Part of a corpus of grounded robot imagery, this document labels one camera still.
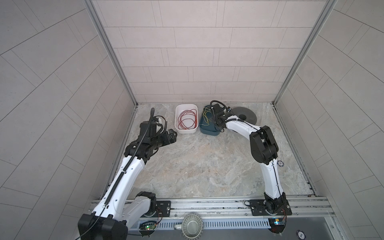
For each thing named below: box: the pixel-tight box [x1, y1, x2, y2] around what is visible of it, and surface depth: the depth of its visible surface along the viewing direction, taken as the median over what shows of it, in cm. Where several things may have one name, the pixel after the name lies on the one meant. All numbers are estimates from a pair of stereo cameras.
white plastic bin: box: [174, 104, 199, 134], surface depth 108 cm
